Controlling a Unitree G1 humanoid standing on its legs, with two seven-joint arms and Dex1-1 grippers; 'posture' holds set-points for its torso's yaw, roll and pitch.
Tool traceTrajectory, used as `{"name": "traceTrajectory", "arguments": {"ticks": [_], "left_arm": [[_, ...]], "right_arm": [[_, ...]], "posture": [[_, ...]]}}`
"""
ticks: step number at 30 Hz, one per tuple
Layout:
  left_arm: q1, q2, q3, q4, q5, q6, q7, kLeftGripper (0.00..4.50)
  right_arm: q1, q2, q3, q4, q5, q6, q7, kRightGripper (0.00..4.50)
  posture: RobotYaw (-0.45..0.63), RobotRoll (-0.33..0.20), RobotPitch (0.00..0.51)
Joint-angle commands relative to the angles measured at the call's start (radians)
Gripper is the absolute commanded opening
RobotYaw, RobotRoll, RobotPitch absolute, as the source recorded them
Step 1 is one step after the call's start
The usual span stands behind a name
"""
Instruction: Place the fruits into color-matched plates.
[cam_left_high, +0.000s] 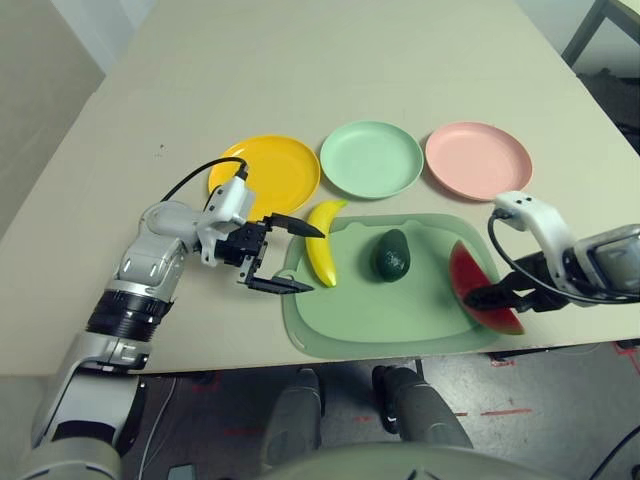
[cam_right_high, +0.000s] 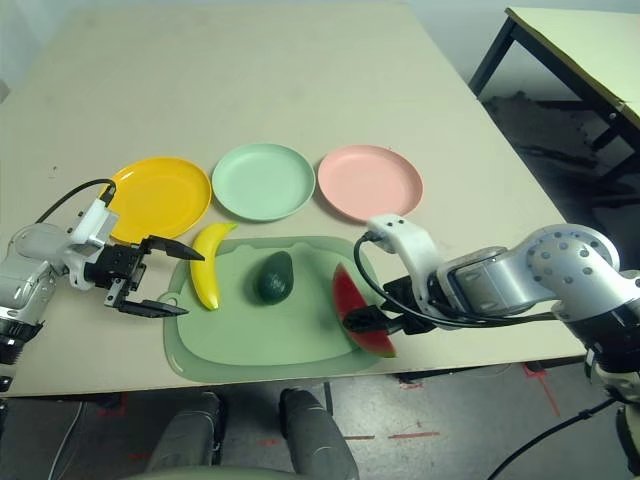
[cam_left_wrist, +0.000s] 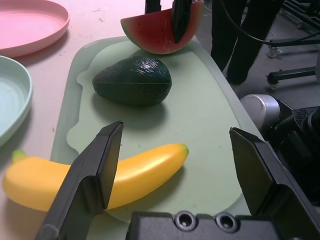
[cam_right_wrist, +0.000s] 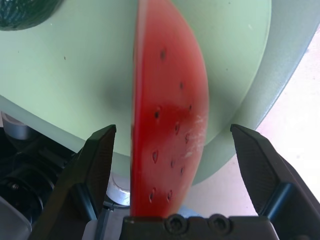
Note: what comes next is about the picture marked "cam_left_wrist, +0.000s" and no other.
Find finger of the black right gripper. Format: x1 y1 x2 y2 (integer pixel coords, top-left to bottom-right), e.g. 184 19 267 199
171 0 194 45
144 0 162 15

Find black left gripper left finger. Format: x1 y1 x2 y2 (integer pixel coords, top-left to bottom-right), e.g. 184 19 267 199
34 120 125 240

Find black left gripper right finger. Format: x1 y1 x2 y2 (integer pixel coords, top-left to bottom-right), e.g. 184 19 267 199
229 126 320 240

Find red toy watermelon slice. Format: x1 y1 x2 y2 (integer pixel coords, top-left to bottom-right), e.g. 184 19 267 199
120 0 205 55

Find yellow toy banana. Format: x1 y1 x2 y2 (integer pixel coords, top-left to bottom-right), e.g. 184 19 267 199
2 143 190 213

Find dark green toy avocado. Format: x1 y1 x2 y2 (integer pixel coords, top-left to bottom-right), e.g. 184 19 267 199
92 56 173 108

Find grey black robot torso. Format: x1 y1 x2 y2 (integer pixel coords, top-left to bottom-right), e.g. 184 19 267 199
239 93 320 208

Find bystander legs black trousers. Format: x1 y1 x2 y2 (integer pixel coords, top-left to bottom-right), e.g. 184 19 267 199
210 0 264 86

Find green silicone cutting mat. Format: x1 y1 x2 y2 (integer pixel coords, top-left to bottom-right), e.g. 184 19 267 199
49 36 266 223

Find mint green plastic plate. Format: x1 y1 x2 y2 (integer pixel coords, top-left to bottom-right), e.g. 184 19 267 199
0 55 34 148

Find pink plastic plate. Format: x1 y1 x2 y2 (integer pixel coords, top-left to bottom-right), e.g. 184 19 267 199
0 0 71 58

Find black wheeled stand frame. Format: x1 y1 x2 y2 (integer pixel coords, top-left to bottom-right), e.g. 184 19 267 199
281 0 320 30
266 66 320 91

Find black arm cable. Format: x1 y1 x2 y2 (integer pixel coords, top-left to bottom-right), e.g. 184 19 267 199
219 0 320 47

